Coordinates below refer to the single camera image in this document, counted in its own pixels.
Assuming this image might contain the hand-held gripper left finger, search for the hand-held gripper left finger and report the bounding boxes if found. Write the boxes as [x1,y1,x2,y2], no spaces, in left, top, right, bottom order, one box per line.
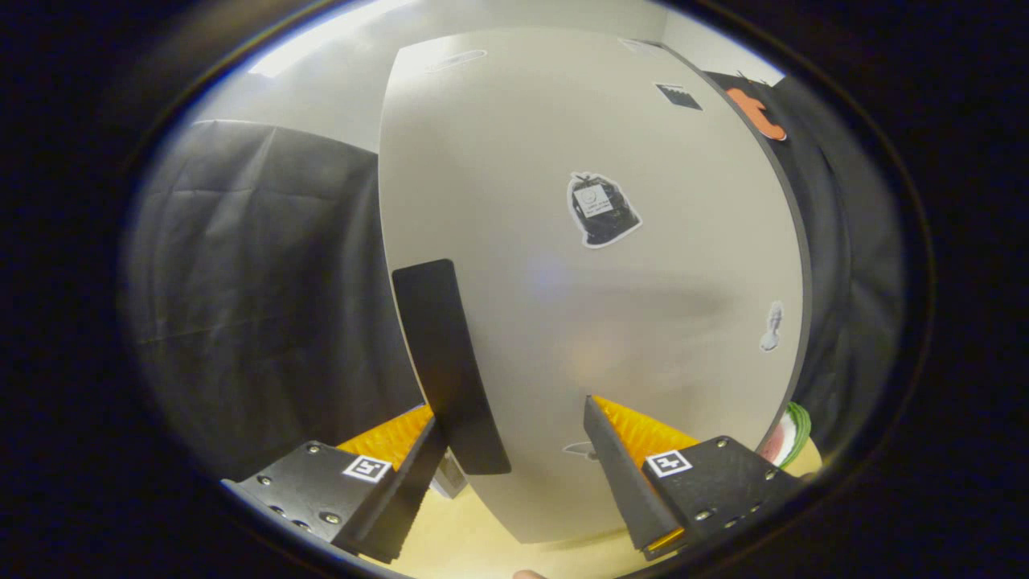
[221,404,449,565]

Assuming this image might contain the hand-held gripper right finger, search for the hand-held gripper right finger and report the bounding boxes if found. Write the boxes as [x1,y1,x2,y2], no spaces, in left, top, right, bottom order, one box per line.
[584,394,805,562]

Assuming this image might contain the black door handle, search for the black door handle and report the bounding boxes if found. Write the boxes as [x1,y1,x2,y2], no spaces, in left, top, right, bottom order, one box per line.
[392,259,512,476]

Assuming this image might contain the white shoe cabinet door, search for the white shoe cabinet door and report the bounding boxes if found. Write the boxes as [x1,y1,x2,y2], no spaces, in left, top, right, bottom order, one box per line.
[378,28,809,546]

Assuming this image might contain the grey cover book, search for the grey cover book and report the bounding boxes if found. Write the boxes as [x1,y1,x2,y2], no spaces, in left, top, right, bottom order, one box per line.
[430,449,469,499]

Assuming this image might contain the green striped watermelon toy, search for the green striped watermelon toy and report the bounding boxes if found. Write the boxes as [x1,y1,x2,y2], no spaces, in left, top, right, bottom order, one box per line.
[760,401,814,472]

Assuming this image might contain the black backdrop cloth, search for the black backdrop cloth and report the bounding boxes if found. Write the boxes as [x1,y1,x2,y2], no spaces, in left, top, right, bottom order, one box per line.
[121,72,909,483]

